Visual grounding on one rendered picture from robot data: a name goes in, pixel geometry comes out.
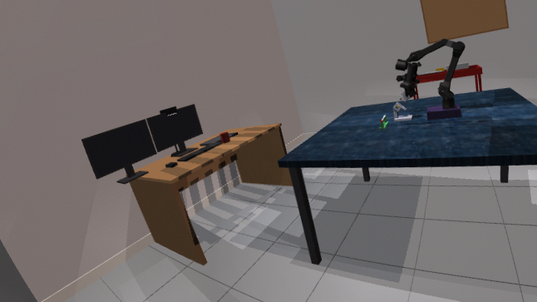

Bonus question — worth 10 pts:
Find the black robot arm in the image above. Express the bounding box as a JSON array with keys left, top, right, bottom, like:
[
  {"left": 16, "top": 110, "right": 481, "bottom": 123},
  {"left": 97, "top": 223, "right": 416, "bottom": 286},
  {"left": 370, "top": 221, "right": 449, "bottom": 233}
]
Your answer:
[{"left": 395, "top": 38, "right": 465, "bottom": 109}]

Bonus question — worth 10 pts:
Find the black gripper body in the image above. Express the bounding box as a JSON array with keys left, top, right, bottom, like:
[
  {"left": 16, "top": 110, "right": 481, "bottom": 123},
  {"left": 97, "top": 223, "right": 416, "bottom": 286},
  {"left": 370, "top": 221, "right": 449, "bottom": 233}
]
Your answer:
[{"left": 400, "top": 72, "right": 419, "bottom": 89}]

